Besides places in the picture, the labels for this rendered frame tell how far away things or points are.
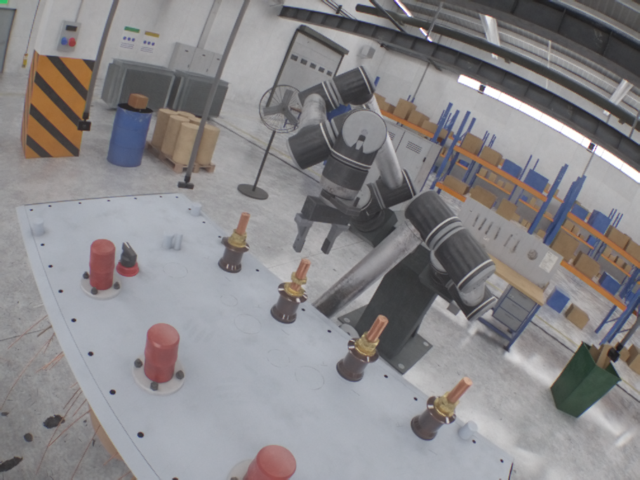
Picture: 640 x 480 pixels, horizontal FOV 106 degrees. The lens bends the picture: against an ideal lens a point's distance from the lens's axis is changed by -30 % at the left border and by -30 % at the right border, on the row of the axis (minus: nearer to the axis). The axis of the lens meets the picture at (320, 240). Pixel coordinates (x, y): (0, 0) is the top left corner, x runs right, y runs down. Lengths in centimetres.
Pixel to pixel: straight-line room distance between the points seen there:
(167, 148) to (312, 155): 526
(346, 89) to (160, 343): 135
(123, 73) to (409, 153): 674
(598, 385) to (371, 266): 410
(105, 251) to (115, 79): 830
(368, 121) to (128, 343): 77
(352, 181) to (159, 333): 55
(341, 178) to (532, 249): 489
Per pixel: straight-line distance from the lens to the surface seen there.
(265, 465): 60
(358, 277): 130
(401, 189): 223
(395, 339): 338
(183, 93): 1001
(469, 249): 114
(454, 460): 101
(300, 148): 99
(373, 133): 82
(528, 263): 561
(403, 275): 317
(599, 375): 482
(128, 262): 105
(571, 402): 500
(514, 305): 507
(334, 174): 84
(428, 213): 119
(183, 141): 576
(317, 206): 86
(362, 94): 170
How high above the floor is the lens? 202
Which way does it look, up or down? 23 degrees down
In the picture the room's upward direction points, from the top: 24 degrees clockwise
